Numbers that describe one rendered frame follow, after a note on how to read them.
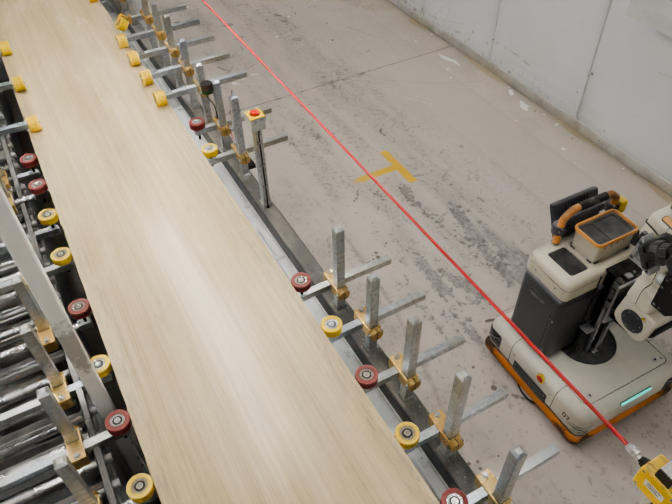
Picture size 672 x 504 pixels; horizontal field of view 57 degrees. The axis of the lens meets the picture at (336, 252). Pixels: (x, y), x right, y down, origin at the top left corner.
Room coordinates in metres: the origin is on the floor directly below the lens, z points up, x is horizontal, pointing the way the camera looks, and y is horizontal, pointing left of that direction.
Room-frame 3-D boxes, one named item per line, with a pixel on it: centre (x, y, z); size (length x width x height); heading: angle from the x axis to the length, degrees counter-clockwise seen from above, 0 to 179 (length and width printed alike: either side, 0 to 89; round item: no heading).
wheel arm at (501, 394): (1.06, -0.39, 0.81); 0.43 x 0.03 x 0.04; 118
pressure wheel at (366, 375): (1.19, -0.09, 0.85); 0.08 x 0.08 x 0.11
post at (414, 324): (1.23, -0.24, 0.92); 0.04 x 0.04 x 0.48; 28
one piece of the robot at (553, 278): (1.85, -1.14, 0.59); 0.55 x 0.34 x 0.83; 117
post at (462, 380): (1.00, -0.36, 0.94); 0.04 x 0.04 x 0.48; 28
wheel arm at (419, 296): (1.50, -0.15, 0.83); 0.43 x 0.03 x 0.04; 118
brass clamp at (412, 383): (1.25, -0.23, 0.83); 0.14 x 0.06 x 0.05; 28
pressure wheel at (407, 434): (0.97, -0.21, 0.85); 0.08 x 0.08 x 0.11
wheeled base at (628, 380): (1.77, -1.18, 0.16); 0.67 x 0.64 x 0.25; 27
